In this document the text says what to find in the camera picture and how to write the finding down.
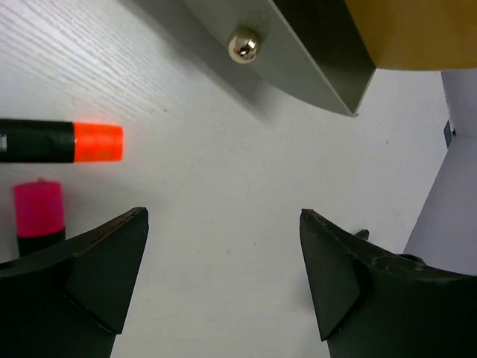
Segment yellow drawer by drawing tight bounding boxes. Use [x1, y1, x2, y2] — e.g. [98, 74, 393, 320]
[346, 0, 476, 71]

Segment orange highlighter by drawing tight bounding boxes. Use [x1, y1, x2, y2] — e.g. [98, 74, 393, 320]
[1, 119, 124, 163]

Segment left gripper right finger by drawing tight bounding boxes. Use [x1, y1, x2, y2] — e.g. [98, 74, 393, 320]
[300, 209, 476, 357]

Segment grey bottom drawer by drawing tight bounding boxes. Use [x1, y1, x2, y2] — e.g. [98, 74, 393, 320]
[137, 0, 377, 117]

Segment pink highlighter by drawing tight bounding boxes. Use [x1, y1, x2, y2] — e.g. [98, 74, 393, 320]
[13, 180, 66, 257]

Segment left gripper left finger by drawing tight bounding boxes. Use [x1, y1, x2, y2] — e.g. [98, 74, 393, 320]
[1, 207, 148, 357]

